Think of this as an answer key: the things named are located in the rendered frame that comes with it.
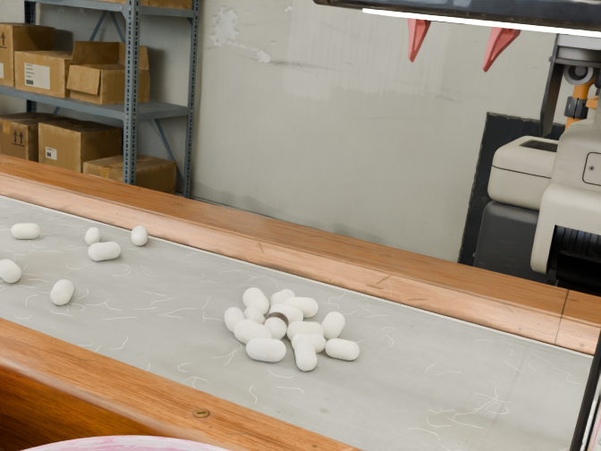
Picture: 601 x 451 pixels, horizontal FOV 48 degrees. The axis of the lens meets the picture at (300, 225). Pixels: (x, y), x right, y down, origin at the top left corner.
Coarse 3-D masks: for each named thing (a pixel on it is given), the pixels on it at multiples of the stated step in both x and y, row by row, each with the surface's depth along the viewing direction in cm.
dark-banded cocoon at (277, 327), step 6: (282, 312) 65; (270, 318) 63; (276, 318) 63; (270, 324) 63; (276, 324) 63; (282, 324) 63; (270, 330) 62; (276, 330) 62; (282, 330) 63; (276, 336) 63; (282, 336) 63
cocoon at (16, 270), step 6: (0, 264) 70; (6, 264) 70; (12, 264) 70; (0, 270) 69; (6, 270) 69; (12, 270) 69; (18, 270) 69; (0, 276) 70; (6, 276) 69; (12, 276) 69; (18, 276) 69; (12, 282) 69
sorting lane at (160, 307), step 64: (0, 256) 76; (64, 256) 78; (128, 256) 80; (192, 256) 82; (64, 320) 63; (128, 320) 64; (192, 320) 66; (320, 320) 69; (384, 320) 70; (448, 320) 72; (192, 384) 55; (256, 384) 56; (320, 384) 57; (384, 384) 58; (448, 384) 59; (512, 384) 60; (576, 384) 61; (384, 448) 49; (448, 448) 50; (512, 448) 51
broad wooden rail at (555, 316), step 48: (0, 192) 98; (48, 192) 96; (96, 192) 95; (144, 192) 98; (192, 240) 86; (240, 240) 84; (288, 240) 84; (336, 240) 86; (384, 288) 76; (432, 288) 75; (480, 288) 75; (528, 288) 76; (528, 336) 69; (576, 336) 68
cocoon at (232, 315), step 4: (232, 308) 65; (236, 308) 65; (228, 312) 65; (232, 312) 64; (236, 312) 64; (240, 312) 65; (224, 316) 65; (228, 316) 64; (232, 316) 64; (236, 316) 64; (240, 316) 64; (228, 320) 64; (232, 320) 63; (236, 320) 63; (228, 324) 64; (232, 324) 63; (228, 328) 64; (232, 328) 63
